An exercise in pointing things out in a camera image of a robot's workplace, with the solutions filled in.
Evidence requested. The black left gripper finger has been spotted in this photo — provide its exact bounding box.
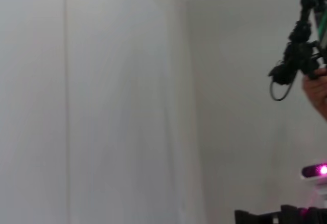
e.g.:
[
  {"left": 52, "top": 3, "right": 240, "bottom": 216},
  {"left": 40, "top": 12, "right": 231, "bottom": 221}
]
[
  {"left": 280, "top": 204, "right": 327, "bottom": 224},
  {"left": 233, "top": 209, "right": 276, "bottom": 224}
]

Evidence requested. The bare person hand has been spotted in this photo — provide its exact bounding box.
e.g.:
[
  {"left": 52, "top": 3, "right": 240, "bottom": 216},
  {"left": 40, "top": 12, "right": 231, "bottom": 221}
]
[{"left": 302, "top": 66, "right": 327, "bottom": 122}]

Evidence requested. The dark cylindrical object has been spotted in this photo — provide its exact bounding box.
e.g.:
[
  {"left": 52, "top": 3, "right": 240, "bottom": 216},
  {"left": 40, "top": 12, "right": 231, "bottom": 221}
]
[{"left": 300, "top": 160, "right": 327, "bottom": 207}]

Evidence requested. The black device with looped cable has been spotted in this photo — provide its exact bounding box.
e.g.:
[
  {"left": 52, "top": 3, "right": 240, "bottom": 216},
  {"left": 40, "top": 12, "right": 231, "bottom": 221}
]
[{"left": 267, "top": 0, "right": 327, "bottom": 102}]

